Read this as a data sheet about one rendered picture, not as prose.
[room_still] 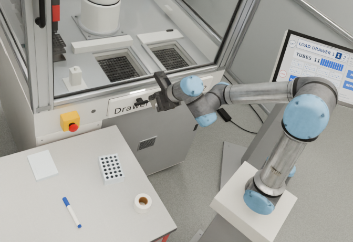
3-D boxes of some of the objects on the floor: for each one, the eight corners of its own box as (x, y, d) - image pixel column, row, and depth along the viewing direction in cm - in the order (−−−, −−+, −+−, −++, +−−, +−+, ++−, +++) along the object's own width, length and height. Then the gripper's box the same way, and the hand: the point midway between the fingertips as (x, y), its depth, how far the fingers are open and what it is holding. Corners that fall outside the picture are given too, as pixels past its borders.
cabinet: (184, 166, 250) (218, 88, 195) (43, 222, 197) (35, 138, 142) (127, 84, 299) (142, 3, 244) (2, 111, 245) (-15, 16, 190)
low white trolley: (145, 287, 186) (177, 227, 133) (27, 356, 153) (10, 313, 101) (102, 201, 215) (115, 124, 163) (-3, 244, 183) (-30, 165, 131)
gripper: (168, 108, 128) (145, 116, 146) (187, 103, 132) (163, 111, 151) (162, 86, 128) (139, 97, 146) (181, 82, 133) (157, 93, 151)
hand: (151, 98), depth 147 cm, fingers closed
